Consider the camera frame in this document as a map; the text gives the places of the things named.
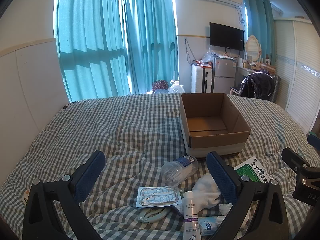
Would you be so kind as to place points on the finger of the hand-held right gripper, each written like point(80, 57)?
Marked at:
point(314, 142)
point(292, 157)

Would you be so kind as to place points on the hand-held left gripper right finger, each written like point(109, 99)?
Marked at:
point(221, 177)

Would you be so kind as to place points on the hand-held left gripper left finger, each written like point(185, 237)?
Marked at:
point(90, 177)

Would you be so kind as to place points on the white sock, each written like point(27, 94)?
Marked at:
point(205, 190)

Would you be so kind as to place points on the white tissue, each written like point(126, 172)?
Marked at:
point(225, 208)

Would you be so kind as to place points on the green and white medicine box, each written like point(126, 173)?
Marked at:
point(252, 171)

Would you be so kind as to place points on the white cream tube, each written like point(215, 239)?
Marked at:
point(191, 212)

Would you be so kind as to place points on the clear plastic floss pick bottle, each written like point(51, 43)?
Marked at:
point(175, 170)

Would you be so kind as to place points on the blue and white packet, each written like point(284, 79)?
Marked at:
point(208, 226)

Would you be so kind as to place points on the brown cardboard box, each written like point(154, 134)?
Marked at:
point(237, 120)

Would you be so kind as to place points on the silver foil blister pack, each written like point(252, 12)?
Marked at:
point(157, 196)

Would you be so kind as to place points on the grey-green plastic clip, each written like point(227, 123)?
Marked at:
point(155, 216)

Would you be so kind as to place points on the grey checked blanket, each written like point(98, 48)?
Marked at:
point(112, 130)

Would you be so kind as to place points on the white slatted wardrobe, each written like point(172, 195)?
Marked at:
point(297, 75)

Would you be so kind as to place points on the black jacket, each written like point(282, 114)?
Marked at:
point(257, 86)

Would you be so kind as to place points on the white dressing desk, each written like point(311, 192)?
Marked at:
point(243, 71)

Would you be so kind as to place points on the white suitcase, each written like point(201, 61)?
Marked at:
point(200, 80)

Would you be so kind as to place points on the clear water jug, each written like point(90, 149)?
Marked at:
point(176, 88)

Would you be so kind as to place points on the silver small fridge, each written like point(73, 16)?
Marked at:
point(223, 75)

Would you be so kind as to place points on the patterned storage bag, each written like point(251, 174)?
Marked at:
point(160, 86)

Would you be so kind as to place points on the orange packet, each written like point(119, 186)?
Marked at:
point(205, 65)

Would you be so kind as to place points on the white oval mirror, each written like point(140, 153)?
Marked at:
point(252, 47)

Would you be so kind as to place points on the clear plastic bag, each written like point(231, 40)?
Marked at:
point(208, 57)

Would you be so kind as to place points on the narrow teal curtain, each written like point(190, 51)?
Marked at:
point(260, 25)

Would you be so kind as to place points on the wide teal curtain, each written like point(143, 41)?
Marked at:
point(87, 42)

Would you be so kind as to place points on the black wall television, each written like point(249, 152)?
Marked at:
point(226, 36)

